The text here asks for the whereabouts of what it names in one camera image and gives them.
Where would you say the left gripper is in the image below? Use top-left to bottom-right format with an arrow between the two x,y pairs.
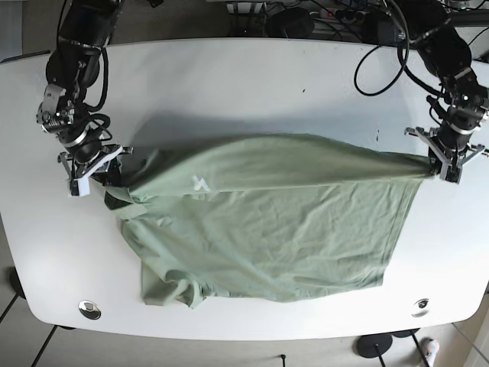
404,127 -> 487,175

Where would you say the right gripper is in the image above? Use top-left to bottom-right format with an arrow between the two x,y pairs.
57,144 -> 133,187

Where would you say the light green T-shirt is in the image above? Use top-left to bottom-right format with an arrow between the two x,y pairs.
105,135 -> 432,308

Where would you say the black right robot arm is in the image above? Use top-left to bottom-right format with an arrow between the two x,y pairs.
37,1 -> 132,196

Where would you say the left table grommet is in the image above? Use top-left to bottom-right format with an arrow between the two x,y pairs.
78,300 -> 102,320

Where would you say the table grommet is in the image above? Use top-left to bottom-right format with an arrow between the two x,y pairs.
410,298 -> 431,318
78,300 -> 102,320

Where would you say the right table grommet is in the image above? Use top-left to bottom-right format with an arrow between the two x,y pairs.
410,298 -> 431,318

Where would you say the grey sneaker shoe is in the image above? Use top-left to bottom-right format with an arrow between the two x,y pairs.
419,339 -> 440,367

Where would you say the black round stand base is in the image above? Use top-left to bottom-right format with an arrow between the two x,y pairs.
355,333 -> 393,359

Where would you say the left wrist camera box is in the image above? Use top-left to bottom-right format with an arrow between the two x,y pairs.
439,164 -> 462,184

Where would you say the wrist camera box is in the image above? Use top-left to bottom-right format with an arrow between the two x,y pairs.
68,177 -> 90,197
439,164 -> 462,184

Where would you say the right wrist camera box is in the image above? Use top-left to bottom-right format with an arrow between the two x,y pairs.
68,177 -> 90,197

